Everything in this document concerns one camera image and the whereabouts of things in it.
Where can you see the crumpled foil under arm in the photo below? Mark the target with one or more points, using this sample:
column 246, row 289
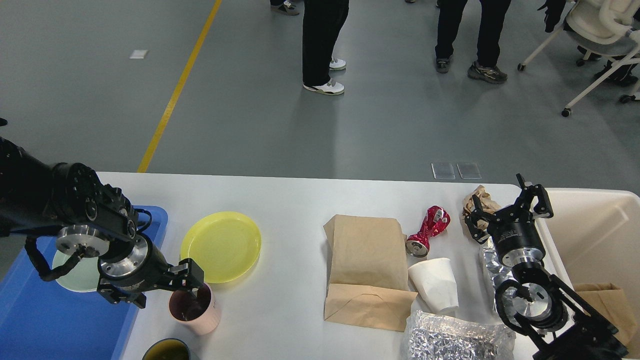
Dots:
column 494, row 273

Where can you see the pale green plate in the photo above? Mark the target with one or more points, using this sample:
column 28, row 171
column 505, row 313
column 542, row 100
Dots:
column 83, row 278

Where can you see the distant grey shoe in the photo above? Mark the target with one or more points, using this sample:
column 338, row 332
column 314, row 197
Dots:
column 284, row 7

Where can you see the white office chair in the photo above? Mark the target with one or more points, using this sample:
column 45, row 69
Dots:
column 604, row 27

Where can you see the yellow plastic plate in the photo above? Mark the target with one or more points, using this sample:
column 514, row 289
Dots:
column 224, row 244

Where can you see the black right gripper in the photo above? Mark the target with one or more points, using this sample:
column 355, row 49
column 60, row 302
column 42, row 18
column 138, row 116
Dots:
column 515, row 242

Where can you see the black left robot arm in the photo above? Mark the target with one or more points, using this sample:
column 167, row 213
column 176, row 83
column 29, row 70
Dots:
column 67, row 215

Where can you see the crushed red soda can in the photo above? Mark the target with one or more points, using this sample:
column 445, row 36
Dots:
column 435, row 222

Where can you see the floor outlet cover left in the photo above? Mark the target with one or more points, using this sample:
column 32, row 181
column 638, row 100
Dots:
column 443, row 171

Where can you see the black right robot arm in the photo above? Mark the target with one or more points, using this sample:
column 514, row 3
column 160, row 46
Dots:
column 528, row 299

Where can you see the crumpled brown paper ball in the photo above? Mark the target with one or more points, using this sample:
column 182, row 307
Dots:
column 488, row 205

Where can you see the teal mug yellow inside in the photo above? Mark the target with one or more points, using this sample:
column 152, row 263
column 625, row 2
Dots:
column 170, row 349

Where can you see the brown paper bag in bin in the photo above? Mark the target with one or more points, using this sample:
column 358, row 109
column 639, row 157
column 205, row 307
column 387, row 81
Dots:
column 611, row 301

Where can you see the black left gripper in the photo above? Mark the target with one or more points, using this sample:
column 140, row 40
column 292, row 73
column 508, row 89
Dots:
column 126, row 271

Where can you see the floor outlet cover right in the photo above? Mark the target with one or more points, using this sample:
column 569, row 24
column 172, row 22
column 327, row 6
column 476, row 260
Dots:
column 469, row 171

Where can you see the person in white sneakers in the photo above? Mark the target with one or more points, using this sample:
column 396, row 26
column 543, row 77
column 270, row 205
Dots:
column 321, row 24

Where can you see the floor outlet cover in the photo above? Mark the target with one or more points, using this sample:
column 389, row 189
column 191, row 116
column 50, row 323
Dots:
column 443, row 171
column 469, row 171

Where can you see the pink ribbed mug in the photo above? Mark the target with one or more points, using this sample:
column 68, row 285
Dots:
column 198, row 312

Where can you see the crumpled foil sheet front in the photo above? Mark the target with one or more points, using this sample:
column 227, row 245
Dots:
column 434, row 337

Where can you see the beige plastic bin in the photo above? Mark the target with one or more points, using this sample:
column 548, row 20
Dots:
column 596, row 233

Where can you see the white paper cup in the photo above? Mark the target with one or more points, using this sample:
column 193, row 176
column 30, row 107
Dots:
column 435, row 282

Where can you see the blue plastic tray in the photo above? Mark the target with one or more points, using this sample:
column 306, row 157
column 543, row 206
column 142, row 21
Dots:
column 44, row 321

